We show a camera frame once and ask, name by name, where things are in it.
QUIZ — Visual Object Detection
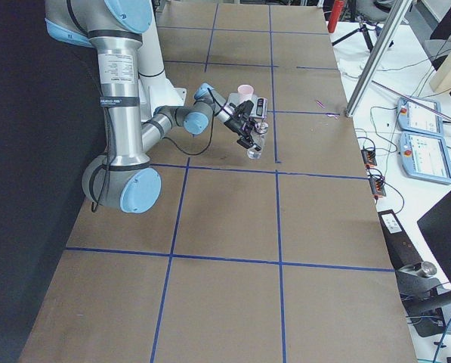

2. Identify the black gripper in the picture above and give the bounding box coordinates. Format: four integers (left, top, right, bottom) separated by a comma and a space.
224, 112, 269, 151

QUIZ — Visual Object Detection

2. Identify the clear glass sauce bottle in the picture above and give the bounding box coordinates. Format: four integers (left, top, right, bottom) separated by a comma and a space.
247, 131, 267, 160

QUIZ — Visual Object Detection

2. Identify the pink paper cup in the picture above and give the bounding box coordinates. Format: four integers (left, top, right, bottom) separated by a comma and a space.
237, 84, 254, 104

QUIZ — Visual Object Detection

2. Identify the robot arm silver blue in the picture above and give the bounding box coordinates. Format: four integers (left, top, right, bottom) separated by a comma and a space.
45, 0, 267, 213

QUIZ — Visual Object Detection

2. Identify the digital kitchen scale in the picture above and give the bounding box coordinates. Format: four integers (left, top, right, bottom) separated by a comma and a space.
227, 93, 268, 119

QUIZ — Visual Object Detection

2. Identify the orange connector block upper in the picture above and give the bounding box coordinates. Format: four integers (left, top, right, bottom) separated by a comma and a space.
361, 148, 377, 168

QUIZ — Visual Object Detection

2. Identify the orange connector block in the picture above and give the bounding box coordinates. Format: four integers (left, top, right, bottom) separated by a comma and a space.
369, 175, 386, 200
361, 148, 377, 168

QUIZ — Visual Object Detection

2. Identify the orange connector block lower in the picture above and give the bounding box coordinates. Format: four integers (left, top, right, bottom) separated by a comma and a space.
369, 175, 386, 200

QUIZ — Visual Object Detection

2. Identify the black tripod leg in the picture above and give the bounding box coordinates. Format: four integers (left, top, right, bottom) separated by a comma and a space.
332, 16, 376, 52

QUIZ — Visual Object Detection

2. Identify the red cylinder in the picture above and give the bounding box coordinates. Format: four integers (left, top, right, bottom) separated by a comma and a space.
327, 0, 344, 34

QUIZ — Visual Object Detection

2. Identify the upper teach pendant tablet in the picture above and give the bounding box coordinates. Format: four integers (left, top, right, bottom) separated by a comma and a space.
397, 97, 444, 136

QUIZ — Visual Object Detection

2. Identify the teach pendant tablet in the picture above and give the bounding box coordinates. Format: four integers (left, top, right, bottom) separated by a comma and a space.
399, 132, 451, 185
397, 97, 444, 136

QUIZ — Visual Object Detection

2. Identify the lower teach pendant tablet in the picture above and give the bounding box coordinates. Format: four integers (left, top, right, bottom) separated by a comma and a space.
399, 132, 451, 185

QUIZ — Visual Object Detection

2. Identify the black power box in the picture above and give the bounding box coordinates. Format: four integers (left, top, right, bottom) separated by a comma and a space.
378, 209, 422, 270

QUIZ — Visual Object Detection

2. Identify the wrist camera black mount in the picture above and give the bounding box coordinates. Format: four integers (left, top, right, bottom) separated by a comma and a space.
233, 100, 254, 122

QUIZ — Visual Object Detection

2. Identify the white pedestal column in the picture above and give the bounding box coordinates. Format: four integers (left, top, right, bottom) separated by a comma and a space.
137, 8, 187, 122

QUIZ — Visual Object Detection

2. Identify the aluminium frame post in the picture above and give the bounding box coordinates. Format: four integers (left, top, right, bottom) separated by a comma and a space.
345, 0, 415, 117

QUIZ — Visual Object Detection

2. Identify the reacher grabber stick green handle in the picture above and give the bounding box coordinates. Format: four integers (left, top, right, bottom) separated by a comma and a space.
371, 80, 451, 124

